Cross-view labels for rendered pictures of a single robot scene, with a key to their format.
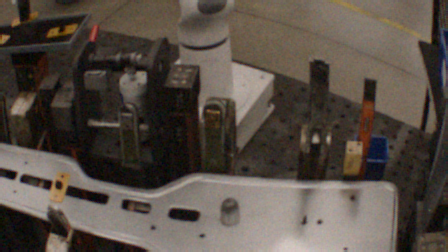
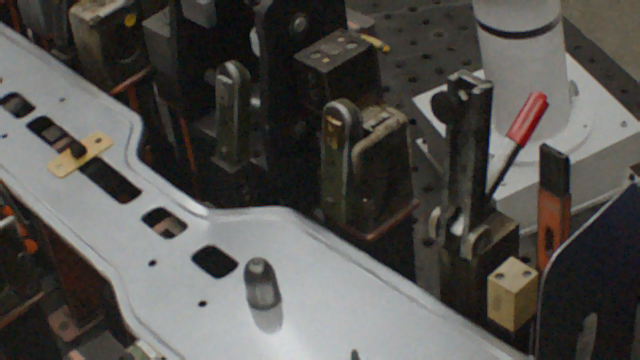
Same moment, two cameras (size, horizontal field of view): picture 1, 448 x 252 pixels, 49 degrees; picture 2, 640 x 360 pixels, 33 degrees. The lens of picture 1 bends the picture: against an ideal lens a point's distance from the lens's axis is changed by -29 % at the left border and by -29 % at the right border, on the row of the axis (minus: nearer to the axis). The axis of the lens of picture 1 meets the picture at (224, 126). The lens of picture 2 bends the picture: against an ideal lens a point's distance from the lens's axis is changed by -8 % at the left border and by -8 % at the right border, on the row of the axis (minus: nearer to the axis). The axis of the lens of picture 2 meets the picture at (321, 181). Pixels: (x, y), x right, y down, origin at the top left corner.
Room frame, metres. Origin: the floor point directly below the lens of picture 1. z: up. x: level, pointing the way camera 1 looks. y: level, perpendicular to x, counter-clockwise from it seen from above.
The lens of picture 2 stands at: (0.17, -0.59, 1.78)
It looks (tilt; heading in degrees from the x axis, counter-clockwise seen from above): 40 degrees down; 43
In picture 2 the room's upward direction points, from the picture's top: 9 degrees counter-clockwise
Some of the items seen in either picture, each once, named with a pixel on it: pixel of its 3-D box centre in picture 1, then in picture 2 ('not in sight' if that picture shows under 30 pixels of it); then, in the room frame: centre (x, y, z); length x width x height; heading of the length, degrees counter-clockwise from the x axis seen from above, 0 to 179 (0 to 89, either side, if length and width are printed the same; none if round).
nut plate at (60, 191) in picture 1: (58, 185); (78, 151); (0.77, 0.33, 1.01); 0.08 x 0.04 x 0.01; 170
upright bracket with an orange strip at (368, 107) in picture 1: (356, 181); (547, 350); (0.81, -0.26, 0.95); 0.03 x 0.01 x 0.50; 79
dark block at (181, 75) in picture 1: (188, 164); (354, 201); (0.94, 0.07, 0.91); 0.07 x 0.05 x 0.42; 169
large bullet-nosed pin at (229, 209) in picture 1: (229, 212); (261, 284); (0.70, 0.00, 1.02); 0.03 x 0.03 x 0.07
